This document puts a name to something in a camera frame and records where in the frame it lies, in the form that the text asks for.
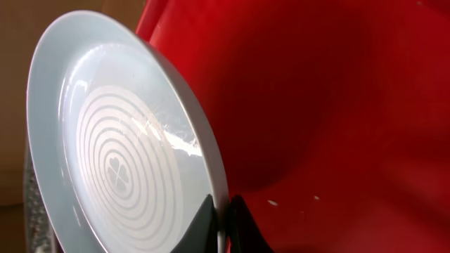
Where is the large pale blue plate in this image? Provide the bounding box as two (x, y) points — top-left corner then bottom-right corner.
(27, 11), (229, 252)

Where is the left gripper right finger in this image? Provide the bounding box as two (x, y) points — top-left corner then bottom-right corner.
(225, 195), (274, 253)

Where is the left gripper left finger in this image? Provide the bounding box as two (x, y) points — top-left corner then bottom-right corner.
(171, 195), (219, 253)

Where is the grey plastic dishwasher rack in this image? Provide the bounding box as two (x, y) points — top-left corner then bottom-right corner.
(23, 147), (60, 253)

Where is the red plastic serving tray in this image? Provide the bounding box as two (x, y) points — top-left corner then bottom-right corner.
(136, 0), (449, 252)

